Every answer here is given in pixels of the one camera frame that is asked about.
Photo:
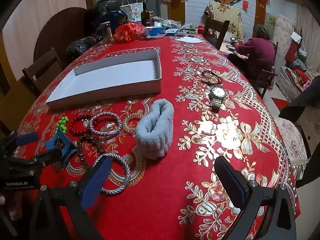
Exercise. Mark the large black plastic bag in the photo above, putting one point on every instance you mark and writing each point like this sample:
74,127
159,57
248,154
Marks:
105,6

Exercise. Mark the red floral tablecloth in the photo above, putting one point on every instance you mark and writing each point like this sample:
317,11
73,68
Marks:
175,180

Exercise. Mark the metal band wristwatch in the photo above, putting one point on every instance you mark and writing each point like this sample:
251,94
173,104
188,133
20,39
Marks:
217,92

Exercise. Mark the blue bag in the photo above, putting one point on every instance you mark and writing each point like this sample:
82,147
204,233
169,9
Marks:
117,17

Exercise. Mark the red paper square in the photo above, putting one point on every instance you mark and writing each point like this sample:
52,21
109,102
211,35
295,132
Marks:
245,5

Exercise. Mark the dark chair back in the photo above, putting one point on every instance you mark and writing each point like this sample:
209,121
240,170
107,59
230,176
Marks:
305,120

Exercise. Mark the person's left hand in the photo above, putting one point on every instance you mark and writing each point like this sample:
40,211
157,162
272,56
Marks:
12,214

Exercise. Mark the dark wooden chair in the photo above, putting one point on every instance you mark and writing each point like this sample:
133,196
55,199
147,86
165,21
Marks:
42,65
215,31

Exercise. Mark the small clear bottle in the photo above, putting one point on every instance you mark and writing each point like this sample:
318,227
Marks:
107,31

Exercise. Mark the blue tissue box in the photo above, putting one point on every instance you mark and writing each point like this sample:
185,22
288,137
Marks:
156,31

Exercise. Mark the round brown table top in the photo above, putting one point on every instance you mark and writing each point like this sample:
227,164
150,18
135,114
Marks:
60,30

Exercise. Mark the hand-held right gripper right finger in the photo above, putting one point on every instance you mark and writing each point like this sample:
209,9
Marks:
232,180

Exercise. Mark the white paper gift bag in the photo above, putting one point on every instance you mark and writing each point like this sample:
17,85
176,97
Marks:
132,10

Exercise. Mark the small black plastic bag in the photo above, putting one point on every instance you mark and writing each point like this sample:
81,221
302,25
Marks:
82,43

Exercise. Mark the light blue fluffy scrunchie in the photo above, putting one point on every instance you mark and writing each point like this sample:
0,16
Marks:
150,142

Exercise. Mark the dark wine bottle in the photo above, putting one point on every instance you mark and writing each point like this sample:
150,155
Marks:
145,13

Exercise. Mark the beige floral cloth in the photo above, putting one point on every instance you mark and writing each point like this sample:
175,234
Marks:
226,12

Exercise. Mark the brown wooden chair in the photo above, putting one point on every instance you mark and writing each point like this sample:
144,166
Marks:
266,76

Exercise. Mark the red plastic bag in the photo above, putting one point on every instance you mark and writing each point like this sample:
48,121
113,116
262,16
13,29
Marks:
128,31

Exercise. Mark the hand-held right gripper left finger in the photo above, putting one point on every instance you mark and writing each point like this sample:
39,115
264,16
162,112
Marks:
96,182

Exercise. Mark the white cardboard box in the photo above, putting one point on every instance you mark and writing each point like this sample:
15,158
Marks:
112,77

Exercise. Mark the pile of fabrics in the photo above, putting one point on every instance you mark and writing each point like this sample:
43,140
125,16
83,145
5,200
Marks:
297,72

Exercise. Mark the floral seat cushion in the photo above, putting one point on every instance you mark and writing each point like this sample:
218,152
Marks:
290,140

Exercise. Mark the blue hair claw clip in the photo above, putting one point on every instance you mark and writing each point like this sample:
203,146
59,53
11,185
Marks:
65,142

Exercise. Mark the small blue box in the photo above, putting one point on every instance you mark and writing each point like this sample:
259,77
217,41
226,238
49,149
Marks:
171,32

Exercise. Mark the white paper sheet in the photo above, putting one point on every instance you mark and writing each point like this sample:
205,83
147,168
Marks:
188,39

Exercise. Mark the red floor mat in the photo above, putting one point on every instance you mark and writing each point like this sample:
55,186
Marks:
280,102

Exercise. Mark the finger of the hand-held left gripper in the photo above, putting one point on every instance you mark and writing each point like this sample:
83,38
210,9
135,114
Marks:
47,156
26,138

